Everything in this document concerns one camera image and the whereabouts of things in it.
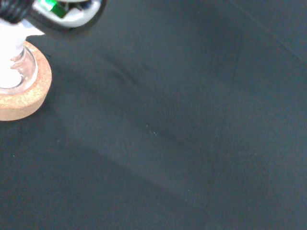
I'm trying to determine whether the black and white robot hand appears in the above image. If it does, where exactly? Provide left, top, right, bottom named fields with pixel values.
left=0, top=0, right=108, bottom=36

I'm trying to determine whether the translucent plastic funnel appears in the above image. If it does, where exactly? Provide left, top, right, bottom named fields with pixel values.
left=0, top=18, right=46, bottom=60

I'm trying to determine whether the small glass round-bottom flask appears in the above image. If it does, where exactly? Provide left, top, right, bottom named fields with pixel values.
left=0, top=45, right=39, bottom=95

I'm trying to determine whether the cork ring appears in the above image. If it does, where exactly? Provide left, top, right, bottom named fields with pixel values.
left=0, top=40, right=53, bottom=122

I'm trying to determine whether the black bench cloth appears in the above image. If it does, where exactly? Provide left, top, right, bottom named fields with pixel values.
left=0, top=0, right=307, bottom=230

